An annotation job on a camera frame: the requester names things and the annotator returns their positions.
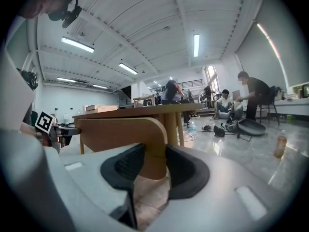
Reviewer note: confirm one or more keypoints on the person's light clothing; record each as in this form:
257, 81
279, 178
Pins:
12, 93

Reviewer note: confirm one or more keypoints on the wall light strip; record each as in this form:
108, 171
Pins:
272, 45

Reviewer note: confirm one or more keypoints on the flat wooden box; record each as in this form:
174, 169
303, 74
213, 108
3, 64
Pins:
101, 107

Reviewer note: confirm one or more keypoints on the black chair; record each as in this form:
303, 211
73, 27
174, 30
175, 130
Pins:
269, 100

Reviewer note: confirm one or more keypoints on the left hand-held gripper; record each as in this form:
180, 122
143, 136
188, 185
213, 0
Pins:
46, 123

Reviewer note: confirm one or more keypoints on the grey beanbag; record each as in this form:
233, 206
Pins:
237, 110

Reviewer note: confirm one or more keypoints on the power strip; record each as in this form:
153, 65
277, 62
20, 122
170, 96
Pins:
206, 128

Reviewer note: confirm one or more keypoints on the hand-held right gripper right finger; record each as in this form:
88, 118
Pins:
217, 190

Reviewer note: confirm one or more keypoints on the metal railing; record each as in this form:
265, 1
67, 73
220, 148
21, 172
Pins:
183, 84

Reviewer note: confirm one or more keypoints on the open grey suitcase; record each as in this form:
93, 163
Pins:
251, 127

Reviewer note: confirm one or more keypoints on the small black bag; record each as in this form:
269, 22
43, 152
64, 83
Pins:
219, 131

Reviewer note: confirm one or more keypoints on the wooden coffee table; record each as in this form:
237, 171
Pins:
154, 110

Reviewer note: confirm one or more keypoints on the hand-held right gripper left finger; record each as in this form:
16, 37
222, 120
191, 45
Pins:
82, 178

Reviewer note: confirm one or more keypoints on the bright window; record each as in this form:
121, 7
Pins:
212, 77

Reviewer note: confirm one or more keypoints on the long ceiling light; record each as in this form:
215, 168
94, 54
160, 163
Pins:
66, 80
100, 86
77, 44
196, 45
128, 68

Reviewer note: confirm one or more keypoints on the wooden drawer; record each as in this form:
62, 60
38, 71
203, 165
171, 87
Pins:
120, 134

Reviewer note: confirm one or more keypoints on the amber drink bottle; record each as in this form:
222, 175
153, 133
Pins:
280, 145

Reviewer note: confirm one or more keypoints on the black head-worn camera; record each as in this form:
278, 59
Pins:
67, 13

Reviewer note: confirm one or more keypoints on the white side counter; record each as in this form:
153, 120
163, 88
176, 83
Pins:
292, 105

